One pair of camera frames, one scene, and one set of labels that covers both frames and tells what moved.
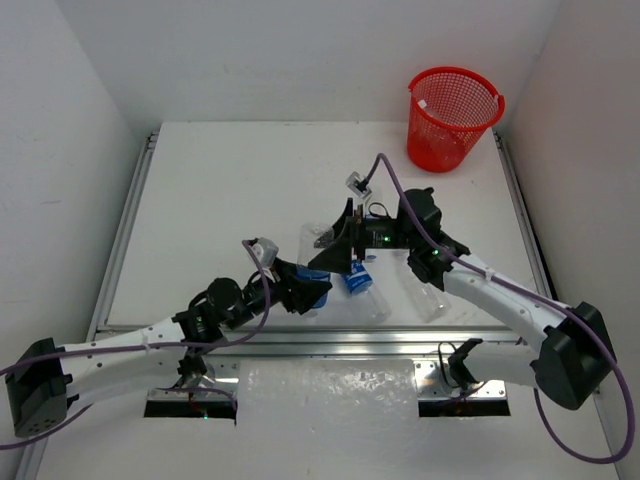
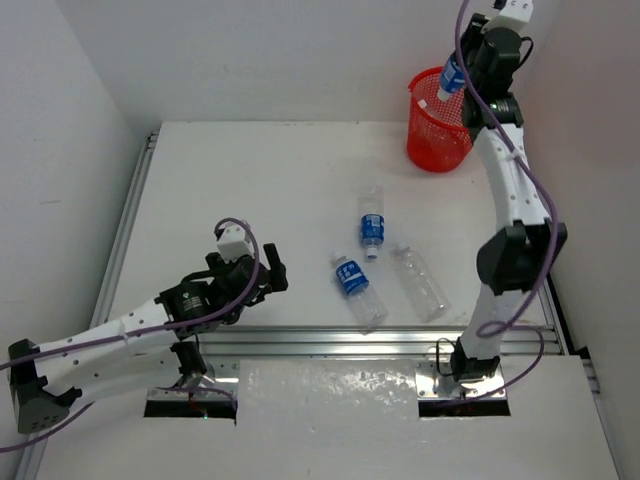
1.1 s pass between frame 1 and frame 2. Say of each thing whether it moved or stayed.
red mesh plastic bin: stayed
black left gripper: moved
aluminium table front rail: stayed
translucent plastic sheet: stayed
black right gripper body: moved
